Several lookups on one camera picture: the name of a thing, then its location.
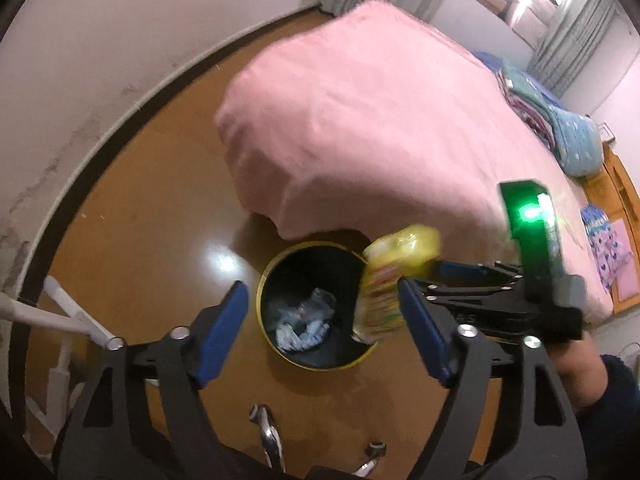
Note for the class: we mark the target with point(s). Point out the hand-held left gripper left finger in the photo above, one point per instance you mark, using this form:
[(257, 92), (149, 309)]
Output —
[(222, 332)]

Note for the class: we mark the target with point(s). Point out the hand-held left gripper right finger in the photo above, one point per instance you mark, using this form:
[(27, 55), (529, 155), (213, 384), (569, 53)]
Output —
[(422, 330)]

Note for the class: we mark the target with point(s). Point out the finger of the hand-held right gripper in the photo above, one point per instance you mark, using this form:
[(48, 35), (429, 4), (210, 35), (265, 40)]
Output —
[(490, 307), (465, 270)]

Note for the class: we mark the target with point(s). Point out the yellow snack packet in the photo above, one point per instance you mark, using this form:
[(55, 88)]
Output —
[(395, 255)]

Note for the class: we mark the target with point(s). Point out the black bin with yellow rim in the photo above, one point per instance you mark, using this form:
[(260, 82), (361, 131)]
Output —
[(300, 270)]

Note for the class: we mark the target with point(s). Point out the person's right forearm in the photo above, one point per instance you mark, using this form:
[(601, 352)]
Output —
[(612, 400)]

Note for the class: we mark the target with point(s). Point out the pink heart print cloth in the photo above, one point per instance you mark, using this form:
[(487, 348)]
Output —
[(607, 250)]

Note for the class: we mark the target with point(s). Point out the crumpled white paper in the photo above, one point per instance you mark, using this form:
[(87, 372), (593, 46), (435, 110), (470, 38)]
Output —
[(300, 337)]

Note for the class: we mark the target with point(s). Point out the clear plastic wrapper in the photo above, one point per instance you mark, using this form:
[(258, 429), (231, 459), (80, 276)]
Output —
[(317, 302)]

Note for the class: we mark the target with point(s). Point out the chrome chair leg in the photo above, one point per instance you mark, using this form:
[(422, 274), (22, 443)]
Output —
[(270, 435)]

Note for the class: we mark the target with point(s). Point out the blue dotted quilt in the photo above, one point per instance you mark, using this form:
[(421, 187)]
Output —
[(577, 140)]

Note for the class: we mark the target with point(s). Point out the small silver object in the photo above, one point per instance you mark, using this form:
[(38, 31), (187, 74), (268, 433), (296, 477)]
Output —
[(371, 455)]

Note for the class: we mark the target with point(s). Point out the pile of folded blankets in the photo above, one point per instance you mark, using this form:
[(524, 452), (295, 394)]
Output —
[(525, 95)]

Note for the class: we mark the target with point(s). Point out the white tube rack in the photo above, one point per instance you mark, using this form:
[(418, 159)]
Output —
[(60, 320)]

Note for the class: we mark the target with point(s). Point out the bed with pink blanket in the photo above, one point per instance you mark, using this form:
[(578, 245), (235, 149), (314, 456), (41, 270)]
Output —
[(375, 110)]

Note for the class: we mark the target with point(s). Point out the wooden bed frame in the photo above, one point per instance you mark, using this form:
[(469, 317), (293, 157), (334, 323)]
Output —
[(620, 180)]

